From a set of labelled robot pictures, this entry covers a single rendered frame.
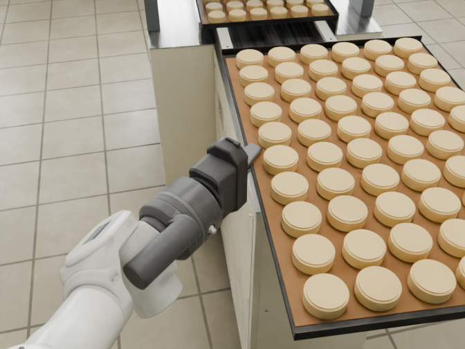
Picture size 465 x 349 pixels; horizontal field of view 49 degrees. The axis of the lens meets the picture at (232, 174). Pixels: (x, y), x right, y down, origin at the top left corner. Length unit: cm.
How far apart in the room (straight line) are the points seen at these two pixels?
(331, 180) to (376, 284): 17
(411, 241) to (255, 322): 76
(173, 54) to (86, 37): 200
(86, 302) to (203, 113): 123
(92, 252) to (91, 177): 185
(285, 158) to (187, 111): 98
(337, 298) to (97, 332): 25
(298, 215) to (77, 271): 27
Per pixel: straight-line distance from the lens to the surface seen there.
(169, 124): 171
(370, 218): 69
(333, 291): 59
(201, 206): 64
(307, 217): 65
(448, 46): 358
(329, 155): 74
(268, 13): 160
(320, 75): 92
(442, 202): 72
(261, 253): 112
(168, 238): 59
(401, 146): 79
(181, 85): 163
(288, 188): 68
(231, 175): 68
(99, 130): 267
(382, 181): 72
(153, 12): 162
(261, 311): 131
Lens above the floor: 158
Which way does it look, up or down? 43 degrees down
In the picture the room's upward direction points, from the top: straight up
